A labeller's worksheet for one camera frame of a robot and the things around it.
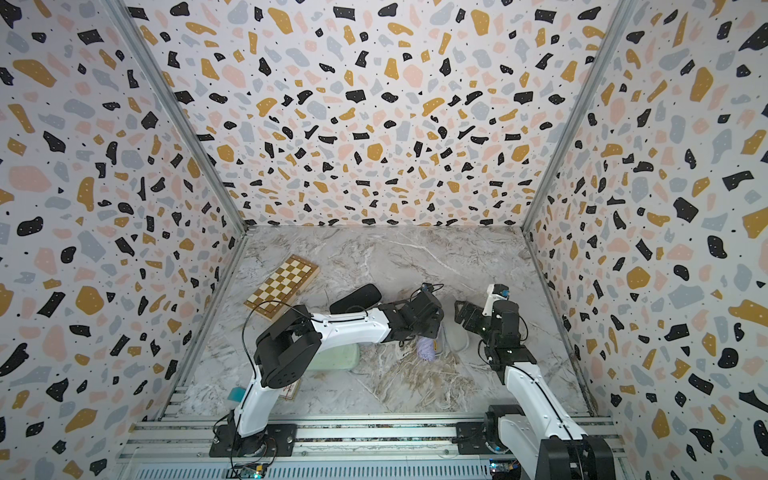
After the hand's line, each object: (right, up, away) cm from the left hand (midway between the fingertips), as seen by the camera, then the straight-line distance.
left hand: (442, 322), depth 89 cm
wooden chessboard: (-55, +6, +9) cm, 56 cm away
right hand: (+7, +5, -3) cm, 10 cm away
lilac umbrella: (-5, -6, -6) cm, 10 cm away
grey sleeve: (+4, -5, +2) cm, 7 cm away
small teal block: (-56, -17, -10) cm, 59 cm away
